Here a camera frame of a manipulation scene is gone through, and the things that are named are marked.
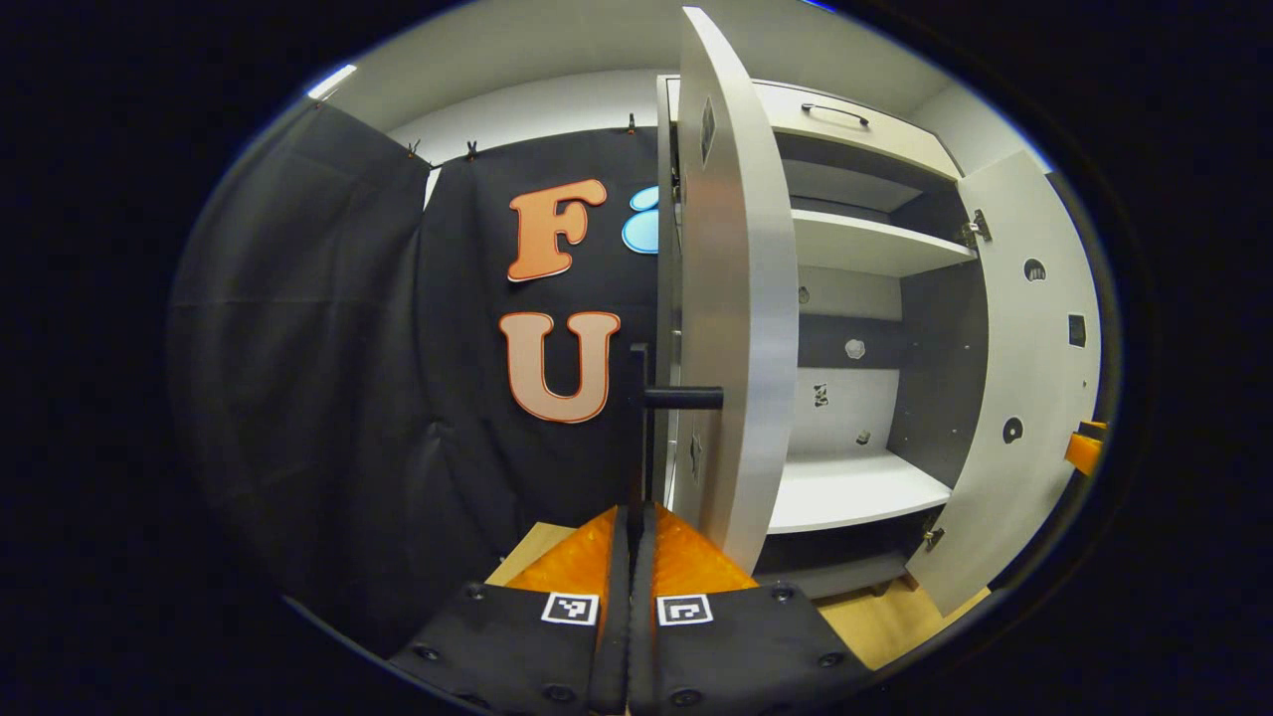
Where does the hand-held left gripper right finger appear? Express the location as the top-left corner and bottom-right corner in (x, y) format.
(629, 502), (876, 715)

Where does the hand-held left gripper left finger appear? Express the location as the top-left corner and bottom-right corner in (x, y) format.
(388, 504), (633, 715)

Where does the cabinet door with headphones sticker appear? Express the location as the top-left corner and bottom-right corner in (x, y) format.
(905, 149), (1103, 618)

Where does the grey double-door shoe cabinet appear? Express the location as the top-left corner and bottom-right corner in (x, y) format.
(654, 75), (996, 600)

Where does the black door handle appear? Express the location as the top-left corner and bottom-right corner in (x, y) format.
(630, 343), (724, 508)

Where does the cabinet door with camera sticker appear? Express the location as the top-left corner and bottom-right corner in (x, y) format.
(668, 8), (800, 576)

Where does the grey cabinet flap panel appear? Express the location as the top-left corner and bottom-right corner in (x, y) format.
(666, 78), (964, 182)

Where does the black backdrop cloth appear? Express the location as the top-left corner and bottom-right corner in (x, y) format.
(169, 99), (1120, 657)

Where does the narrow ceiling light panel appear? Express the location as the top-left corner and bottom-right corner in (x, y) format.
(307, 65), (358, 101)

